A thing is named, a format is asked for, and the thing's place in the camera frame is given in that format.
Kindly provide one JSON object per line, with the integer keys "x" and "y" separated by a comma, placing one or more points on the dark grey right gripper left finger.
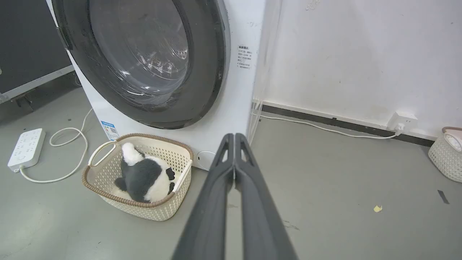
{"x": 209, "y": 216}

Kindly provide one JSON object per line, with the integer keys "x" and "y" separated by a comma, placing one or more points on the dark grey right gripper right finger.
{"x": 261, "y": 216}

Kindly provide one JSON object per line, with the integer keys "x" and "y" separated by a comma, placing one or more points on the white washing machine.
{"x": 231, "y": 90}

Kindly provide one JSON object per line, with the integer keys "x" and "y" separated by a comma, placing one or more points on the dark round washing machine door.
{"x": 144, "y": 61}

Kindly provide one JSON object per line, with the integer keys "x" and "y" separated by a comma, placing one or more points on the black and white panda plush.
{"x": 146, "y": 175}

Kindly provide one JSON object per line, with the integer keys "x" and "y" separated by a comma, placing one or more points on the cream woven laundry basket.
{"x": 140, "y": 177}
{"x": 447, "y": 153}

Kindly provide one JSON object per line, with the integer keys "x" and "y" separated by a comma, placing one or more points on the yellow paper scrap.
{"x": 377, "y": 208}

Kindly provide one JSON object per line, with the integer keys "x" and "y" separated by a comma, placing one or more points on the black tape strip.
{"x": 443, "y": 196}

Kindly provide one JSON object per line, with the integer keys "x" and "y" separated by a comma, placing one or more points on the white power strip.
{"x": 26, "y": 149}

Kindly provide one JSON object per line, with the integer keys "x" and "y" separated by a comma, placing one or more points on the black case with metal edge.
{"x": 29, "y": 47}

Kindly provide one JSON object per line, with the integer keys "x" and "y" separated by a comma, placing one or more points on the white wall socket adapter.
{"x": 402, "y": 122}

